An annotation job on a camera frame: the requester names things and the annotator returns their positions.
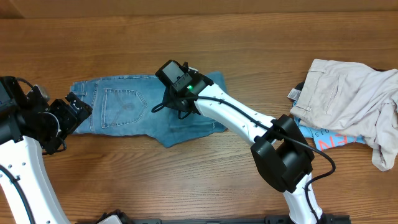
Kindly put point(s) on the blue printed t-shirt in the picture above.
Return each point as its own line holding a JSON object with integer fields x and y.
{"x": 325, "y": 139}

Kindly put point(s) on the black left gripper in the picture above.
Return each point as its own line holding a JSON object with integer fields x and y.
{"x": 72, "y": 119}

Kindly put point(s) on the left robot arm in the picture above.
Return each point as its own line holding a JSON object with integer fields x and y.
{"x": 32, "y": 127}

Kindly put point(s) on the beige cotton trousers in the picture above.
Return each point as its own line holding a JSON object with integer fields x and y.
{"x": 352, "y": 99}

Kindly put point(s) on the light blue denim jeans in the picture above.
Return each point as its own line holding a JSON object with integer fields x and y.
{"x": 122, "y": 106}

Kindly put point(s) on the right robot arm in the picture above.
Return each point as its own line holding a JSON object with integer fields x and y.
{"x": 282, "y": 156}

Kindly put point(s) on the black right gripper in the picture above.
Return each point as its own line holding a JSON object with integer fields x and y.
{"x": 173, "y": 101}

